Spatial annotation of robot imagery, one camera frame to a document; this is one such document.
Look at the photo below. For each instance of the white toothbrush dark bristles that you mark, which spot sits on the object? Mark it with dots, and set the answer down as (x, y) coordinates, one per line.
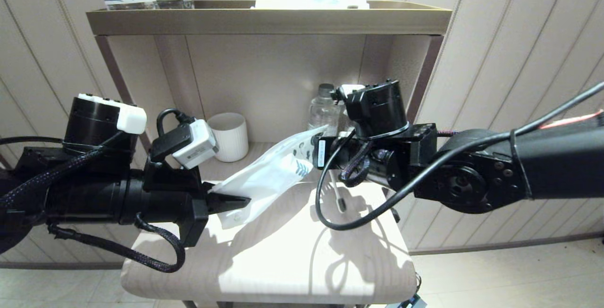
(340, 202)

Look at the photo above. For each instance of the white ribbed mug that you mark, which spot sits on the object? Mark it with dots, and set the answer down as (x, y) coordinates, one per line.
(231, 138)

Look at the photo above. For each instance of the clear plastic water bottle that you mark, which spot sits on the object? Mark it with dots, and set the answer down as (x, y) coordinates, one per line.
(323, 110)

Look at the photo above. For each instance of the white blue-printed plastic bag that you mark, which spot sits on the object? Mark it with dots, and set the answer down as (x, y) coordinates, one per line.
(269, 176)

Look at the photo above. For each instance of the white blue packet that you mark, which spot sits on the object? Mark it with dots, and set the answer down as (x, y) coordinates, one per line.
(306, 0)

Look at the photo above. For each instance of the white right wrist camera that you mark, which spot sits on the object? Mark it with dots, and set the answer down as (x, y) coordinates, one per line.
(351, 88)

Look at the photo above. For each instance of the blue floor device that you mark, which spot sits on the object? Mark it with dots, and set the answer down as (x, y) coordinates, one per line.
(408, 302)

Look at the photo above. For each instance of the beige wooden shelf unit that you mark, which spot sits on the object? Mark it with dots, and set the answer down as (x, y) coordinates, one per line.
(264, 20)

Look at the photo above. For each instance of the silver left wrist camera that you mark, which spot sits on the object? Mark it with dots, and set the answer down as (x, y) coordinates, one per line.
(198, 145)

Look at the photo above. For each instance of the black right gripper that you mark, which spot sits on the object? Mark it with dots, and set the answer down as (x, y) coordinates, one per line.
(328, 152)

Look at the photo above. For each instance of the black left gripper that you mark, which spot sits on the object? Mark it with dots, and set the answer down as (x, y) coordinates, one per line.
(196, 213)

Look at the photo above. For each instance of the black power plug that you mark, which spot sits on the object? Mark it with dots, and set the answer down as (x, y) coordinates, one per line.
(396, 215)

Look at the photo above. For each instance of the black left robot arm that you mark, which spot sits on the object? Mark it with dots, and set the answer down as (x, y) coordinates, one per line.
(94, 195)

